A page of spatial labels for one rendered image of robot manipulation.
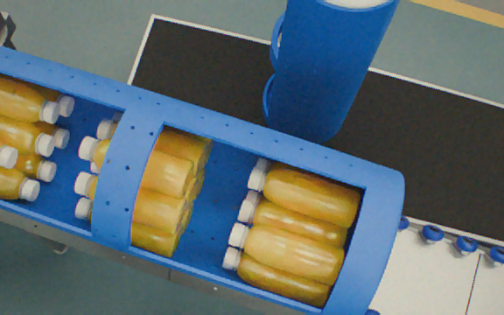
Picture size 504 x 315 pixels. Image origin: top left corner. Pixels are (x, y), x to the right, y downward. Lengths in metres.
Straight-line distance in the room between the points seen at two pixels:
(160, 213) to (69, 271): 1.21
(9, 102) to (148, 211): 0.33
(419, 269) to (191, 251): 0.46
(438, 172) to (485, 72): 0.57
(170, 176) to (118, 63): 1.45
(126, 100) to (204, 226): 0.32
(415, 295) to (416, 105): 1.11
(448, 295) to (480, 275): 0.08
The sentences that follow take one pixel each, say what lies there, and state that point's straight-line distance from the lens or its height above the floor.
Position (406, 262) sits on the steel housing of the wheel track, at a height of 0.93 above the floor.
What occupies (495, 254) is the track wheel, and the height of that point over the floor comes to 0.98.
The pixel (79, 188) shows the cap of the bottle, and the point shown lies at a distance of 1.15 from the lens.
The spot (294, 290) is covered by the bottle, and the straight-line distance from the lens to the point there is 1.14.
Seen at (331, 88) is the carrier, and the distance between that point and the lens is 1.75.
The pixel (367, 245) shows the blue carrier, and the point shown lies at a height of 1.23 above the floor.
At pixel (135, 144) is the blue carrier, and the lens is 1.02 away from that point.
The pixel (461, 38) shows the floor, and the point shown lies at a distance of 2.68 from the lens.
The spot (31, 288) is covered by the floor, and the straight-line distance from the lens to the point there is 2.30.
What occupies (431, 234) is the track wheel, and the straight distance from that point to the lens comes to 1.30.
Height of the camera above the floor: 2.19
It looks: 75 degrees down
